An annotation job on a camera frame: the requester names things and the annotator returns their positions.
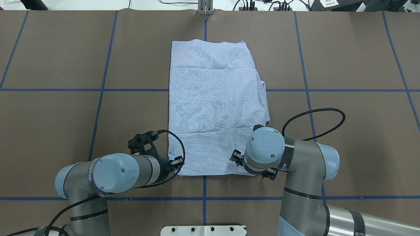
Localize blue striped button shirt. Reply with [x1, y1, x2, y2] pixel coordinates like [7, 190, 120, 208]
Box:
[168, 39, 270, 176]

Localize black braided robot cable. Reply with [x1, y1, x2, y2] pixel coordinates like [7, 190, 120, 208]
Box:
[282, 108, 346, 141]

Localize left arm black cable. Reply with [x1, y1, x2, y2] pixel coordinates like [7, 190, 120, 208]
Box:
[0, 130, 186, 236]

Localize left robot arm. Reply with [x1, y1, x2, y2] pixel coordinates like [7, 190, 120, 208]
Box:
[34, 153, 185, 236]

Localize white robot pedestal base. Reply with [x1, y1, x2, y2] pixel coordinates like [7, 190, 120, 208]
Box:
[160, 225, 247, 236]

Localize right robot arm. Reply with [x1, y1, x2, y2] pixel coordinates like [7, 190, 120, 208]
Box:
[230, 125, 420, 236]

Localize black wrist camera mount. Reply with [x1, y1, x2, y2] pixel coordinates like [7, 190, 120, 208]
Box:
[127, 130, 159, 157]

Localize grey metal bracket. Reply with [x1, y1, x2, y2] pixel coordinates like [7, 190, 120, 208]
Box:
[198, 0, 214, 15]

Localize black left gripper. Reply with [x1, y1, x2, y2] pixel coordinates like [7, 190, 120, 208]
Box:
[159, 156, 184, 180]

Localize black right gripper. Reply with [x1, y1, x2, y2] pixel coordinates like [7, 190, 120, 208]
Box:
[230, 149, 277, 181]

